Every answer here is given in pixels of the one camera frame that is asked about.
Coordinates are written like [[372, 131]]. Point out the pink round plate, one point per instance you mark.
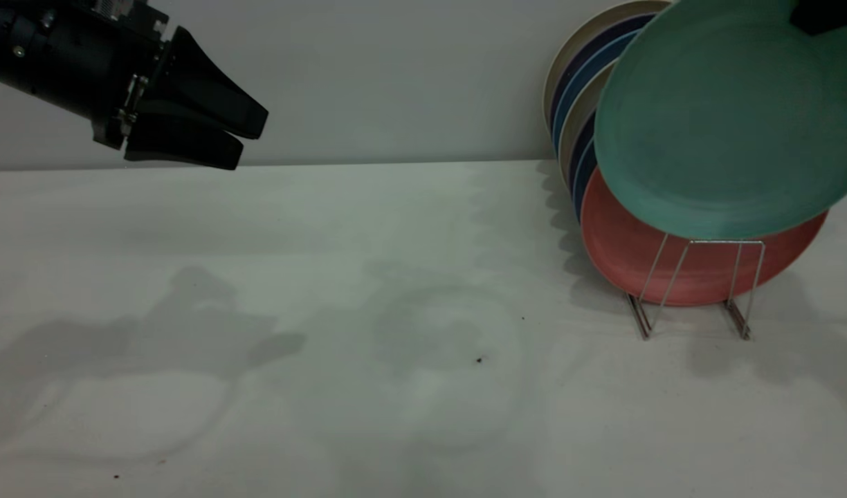
[[624, 242]]

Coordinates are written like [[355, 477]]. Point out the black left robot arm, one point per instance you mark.
[[22, 55]]

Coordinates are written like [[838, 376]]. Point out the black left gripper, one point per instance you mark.
[[119, 83]]

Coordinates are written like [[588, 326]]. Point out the beige round plate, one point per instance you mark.
[[581, 107], [583, 34]]

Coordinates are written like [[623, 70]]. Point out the dark purple round plate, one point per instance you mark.
[[583, 135], [603, 39]]

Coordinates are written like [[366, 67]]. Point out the green round plate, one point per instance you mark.
[[721, 117]]

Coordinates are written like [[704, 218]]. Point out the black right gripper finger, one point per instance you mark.
[[828, 15]]

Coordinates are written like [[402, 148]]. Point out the teal blue round plate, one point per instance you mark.
[[600, 59]]

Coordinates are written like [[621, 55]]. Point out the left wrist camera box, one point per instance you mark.
[[119, 8]]

